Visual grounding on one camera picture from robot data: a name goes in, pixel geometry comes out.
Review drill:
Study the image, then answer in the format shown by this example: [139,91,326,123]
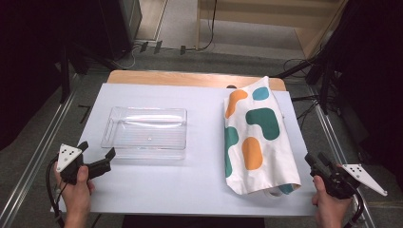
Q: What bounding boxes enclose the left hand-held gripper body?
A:
[56,142,112,186]

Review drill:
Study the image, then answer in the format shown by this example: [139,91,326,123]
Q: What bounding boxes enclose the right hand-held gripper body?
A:
[311,162,389,201]

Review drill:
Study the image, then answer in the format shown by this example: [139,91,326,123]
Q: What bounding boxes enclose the white tote bag coloured shapes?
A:
[223,75,302,198]

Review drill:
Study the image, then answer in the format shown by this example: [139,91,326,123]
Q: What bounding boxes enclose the person's right hand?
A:
[311,175,354,222]

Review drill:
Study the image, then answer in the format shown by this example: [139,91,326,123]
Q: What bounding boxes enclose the person's left hand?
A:
[53,164,96,219]

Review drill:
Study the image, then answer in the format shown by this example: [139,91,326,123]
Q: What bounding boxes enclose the clear plastic tray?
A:
[100,105,188,161]

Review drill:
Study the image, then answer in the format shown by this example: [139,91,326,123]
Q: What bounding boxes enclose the white table sheet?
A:
[50,83,317,218]

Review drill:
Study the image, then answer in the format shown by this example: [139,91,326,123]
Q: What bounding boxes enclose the black tripod stand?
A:
[270,47,343,115]

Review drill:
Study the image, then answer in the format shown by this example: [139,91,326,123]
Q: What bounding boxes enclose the black metal stand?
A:
[58,41,119,104]

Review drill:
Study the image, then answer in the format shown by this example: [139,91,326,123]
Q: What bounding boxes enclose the black curtain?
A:
[317,0,403,191]
[0,0,106,151]

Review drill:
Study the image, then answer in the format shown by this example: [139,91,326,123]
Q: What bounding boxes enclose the black cabinet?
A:
[98,0,143,61]

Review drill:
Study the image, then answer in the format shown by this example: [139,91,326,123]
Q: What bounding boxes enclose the aluminium floor rail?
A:
[0,89,79,228]
[308,86,376,228]

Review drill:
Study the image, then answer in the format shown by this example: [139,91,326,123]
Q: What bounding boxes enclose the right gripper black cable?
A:
[343,181,365,228]

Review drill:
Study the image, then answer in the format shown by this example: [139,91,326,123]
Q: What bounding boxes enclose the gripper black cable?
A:
[45,156,69,228]
[343,181,365,228]

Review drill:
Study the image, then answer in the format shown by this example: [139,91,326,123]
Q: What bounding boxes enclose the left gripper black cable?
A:
[45,156,69,228]

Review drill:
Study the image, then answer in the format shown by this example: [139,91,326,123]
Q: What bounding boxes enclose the black floor cable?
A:
[282,56,321,128]

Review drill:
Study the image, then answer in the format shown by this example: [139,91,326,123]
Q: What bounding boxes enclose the white floor cable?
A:
[113,44,143,70]

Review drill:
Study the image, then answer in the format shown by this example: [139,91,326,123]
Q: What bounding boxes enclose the light wooden frame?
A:
[195,0,350,60]

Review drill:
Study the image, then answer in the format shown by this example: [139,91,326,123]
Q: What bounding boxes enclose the black hanging cable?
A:
[184,0,219,52]

